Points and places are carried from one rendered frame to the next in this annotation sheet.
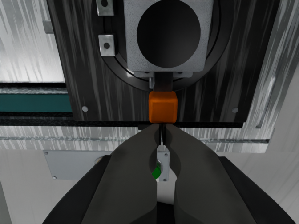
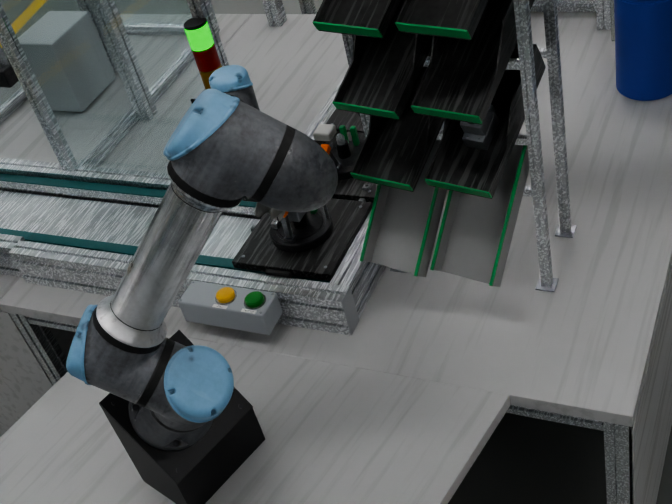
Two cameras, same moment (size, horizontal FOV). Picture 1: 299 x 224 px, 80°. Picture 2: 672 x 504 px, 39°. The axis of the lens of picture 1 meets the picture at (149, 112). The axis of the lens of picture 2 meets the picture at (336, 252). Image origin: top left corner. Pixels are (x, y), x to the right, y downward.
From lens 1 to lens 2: 1.97 m
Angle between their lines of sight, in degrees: 74
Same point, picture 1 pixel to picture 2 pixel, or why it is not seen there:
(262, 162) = (366, 382)
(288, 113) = (395, 336)
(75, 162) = (206, 291)
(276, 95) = (352, 268)
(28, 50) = (228, 249)
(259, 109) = (342, 274)
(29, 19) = (241, 239)
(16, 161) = not seen: hidden behind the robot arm
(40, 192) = not seen: hidden behind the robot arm
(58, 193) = not seen: hidden behind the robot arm
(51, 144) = (202, 277)
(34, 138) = (193, 275)
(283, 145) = (389, 365)
